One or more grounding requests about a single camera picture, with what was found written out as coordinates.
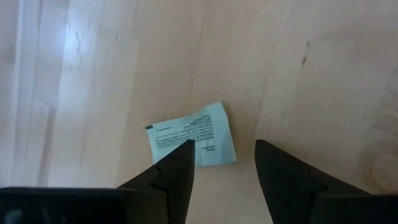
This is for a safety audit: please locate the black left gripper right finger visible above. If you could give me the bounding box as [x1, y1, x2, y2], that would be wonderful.
[254, 139, 398, 224]

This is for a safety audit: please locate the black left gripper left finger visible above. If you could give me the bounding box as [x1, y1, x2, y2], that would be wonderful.
[0, 139, 196, 224]

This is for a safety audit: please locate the pale printed paper sachet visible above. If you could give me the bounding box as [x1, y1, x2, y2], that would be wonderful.
[144, 101, 238, 167]

